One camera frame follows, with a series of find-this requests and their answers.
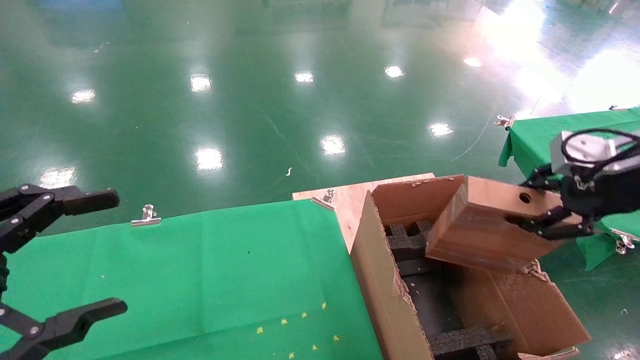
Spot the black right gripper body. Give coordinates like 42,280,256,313
560,156,640,223

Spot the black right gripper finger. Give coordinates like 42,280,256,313
522,166,565,194
506,205,595,242

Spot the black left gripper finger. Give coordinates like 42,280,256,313
0,298,128,360
0,184,121,256

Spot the small brown cardboard box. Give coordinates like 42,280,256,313
425,175,584,274

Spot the large open brown carton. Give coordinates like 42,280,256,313
349,174,592,360

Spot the green cloth on side table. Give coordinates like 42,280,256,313
498,107,640,272

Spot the large green table cloth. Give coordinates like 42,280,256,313
0,199,384,360

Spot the black foam insert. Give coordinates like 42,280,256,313
384,220,519,360

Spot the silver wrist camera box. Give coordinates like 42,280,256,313
550,131,640,177

